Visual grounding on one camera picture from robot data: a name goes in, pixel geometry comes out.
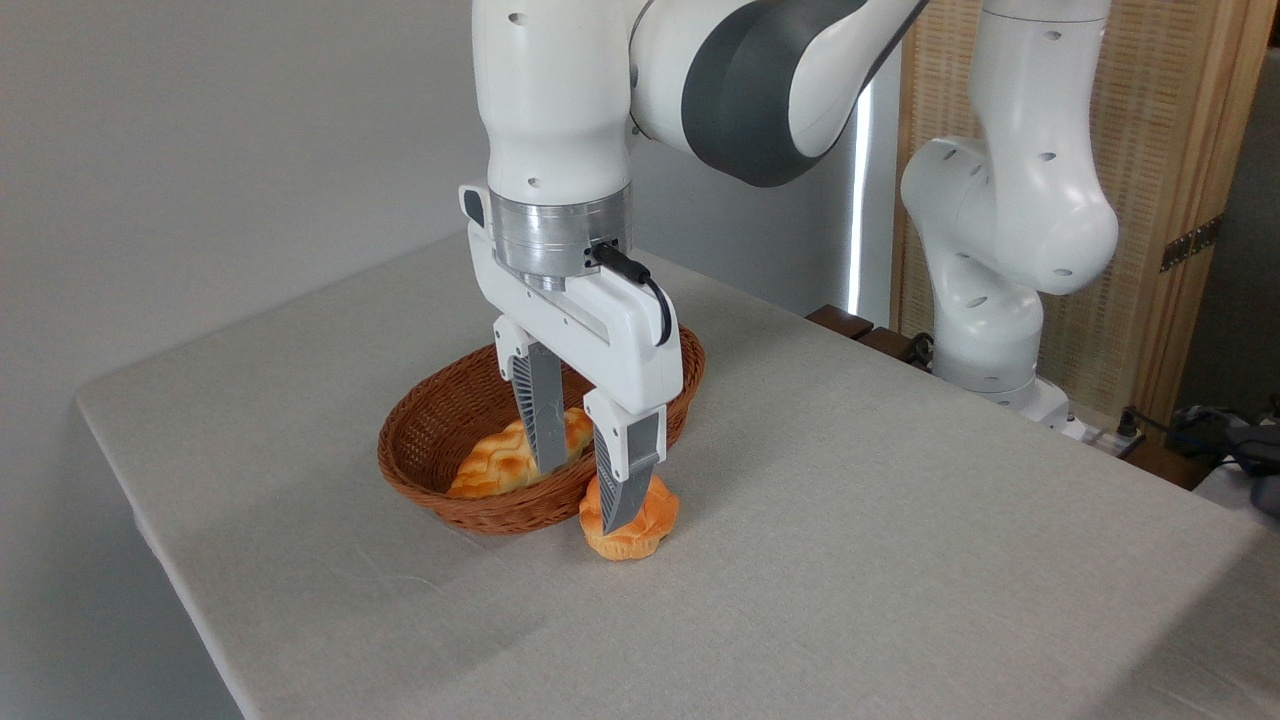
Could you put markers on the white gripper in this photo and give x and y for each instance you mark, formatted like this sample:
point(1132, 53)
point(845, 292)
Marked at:
point(625, 340)

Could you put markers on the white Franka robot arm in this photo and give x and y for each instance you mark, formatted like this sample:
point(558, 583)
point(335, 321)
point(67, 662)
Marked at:
point(550, 100)

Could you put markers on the wooden rattan folding screen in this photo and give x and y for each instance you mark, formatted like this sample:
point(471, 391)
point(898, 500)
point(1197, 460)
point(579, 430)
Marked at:
point(1170, 120)

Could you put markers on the brown wicker basket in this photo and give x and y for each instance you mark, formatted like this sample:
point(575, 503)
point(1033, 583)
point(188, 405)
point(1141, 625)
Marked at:
point(440, 430)

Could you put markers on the dark metal hinge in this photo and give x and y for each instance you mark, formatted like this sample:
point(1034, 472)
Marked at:
point(1190, 243)

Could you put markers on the dark brown wooden block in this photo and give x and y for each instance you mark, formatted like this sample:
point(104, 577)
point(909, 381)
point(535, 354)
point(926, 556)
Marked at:
point(885, 343)
point(840, 321)

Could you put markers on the braided golden bread loaf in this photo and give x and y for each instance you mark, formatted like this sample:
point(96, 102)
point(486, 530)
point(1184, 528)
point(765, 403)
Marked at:
point(495, 465)

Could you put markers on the orange muffin shaped bread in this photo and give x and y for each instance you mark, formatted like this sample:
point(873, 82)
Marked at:
point(650, 525)

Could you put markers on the beige tablecloth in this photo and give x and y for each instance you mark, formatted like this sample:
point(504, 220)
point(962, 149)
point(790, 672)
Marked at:
point(850, 560)

